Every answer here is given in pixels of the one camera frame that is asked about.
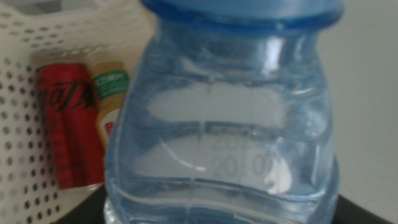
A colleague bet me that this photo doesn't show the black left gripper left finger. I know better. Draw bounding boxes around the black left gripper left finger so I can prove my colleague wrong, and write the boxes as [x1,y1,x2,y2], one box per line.
[52,183,108,224]

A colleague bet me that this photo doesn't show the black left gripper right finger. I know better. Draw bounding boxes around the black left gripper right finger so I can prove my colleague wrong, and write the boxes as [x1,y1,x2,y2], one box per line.
[334,194,396,224]

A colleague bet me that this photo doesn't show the red cola can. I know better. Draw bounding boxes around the red cola can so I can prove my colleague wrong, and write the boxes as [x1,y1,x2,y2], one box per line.
[37,62,106,190]

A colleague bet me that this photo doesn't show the yellow tea bottle green label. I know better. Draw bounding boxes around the yellow tea bottle green label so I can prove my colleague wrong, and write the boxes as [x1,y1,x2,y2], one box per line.
[88,60,131,150]

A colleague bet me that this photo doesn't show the clear water bottle blue cap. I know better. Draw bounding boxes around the clear water bottle blue cap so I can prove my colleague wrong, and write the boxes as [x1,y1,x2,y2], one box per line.
[104,0,345,224]

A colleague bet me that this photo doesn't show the white perforated plastic basket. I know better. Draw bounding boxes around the white perforated plastic basket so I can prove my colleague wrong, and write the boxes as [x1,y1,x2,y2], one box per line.
[0,0,156,224]

